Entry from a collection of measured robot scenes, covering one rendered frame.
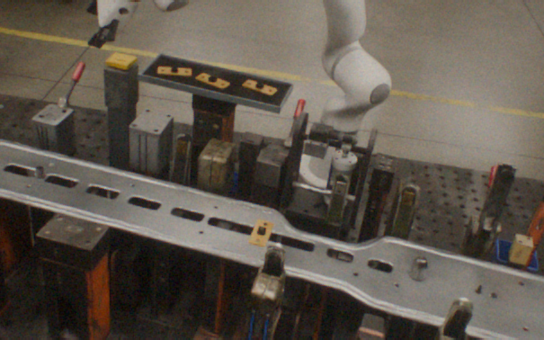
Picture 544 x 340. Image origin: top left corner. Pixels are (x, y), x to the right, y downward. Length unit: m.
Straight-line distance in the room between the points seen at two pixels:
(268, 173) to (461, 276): 0.48
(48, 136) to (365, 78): 0.81
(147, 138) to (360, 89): 0.58
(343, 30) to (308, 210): 0.46
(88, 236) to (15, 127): 1.04
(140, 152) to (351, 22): 0.61
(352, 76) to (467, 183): 0.73
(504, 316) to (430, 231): 0.69
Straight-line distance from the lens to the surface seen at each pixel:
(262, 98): 1.60
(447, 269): 1.46
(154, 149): 1.56
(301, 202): 1.59
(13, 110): 2.47
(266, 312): 1.26
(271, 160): 1.52
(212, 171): 1.52
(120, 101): 1.76
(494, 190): 1.47
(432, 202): 2.18
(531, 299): 1.48
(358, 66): 1.77
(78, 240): 1.36
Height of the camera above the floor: 1.92
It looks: 33 degrees down
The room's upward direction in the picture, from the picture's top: 8 degrees clockwise
